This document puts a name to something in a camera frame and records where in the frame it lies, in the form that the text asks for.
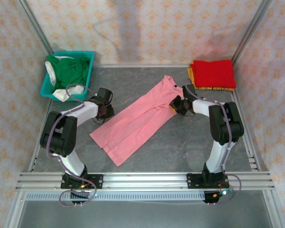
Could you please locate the teal plastic basket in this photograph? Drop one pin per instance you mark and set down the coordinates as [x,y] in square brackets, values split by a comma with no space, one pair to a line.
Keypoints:
[46,89]

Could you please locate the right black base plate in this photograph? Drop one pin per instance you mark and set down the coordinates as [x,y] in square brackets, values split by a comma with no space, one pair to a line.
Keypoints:
[193,181]

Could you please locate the white t-shirt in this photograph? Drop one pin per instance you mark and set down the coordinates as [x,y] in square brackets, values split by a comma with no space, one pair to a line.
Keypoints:
[61,93]

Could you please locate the aluminium lower frame leg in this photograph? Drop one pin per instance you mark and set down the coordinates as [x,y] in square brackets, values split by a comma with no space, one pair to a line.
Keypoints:
[14,211]
[274,209]

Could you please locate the aluminium table end rail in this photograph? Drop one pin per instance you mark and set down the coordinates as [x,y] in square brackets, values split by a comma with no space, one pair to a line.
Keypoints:
[145,65]

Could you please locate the long aluminium base rail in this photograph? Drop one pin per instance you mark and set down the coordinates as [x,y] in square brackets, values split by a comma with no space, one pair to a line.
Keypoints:
[145,180]

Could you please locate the yellow folded t-shirt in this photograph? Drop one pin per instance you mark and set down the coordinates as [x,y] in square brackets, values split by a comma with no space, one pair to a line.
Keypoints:
[191,73]

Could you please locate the aluminium upright frame post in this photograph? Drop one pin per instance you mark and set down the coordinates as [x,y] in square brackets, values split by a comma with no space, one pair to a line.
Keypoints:
[36,31]
[250,31]

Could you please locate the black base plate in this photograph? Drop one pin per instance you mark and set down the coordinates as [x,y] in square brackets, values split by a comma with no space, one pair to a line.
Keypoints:
[193,181]
[97,181]

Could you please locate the green t-shirt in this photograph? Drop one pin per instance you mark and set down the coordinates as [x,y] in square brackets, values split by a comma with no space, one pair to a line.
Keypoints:
[69,71]

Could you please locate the pink t-shirt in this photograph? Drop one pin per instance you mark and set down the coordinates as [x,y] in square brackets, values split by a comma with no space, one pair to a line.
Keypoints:
[133,126]

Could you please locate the grey metal lower panel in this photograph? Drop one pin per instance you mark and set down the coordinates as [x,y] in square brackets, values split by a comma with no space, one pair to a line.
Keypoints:
[145,215]

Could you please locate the aluminium table side rail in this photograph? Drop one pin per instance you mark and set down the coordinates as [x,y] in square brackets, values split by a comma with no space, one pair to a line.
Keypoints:
[35,156]
[250,152]

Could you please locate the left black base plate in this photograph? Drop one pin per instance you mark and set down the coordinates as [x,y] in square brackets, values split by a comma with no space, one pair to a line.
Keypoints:
[97,181]

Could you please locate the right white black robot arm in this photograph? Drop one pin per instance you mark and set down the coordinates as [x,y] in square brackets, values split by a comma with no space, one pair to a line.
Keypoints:
[216,156]

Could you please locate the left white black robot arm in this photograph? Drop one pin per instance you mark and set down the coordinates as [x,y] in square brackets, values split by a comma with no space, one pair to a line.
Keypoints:
[72,161]

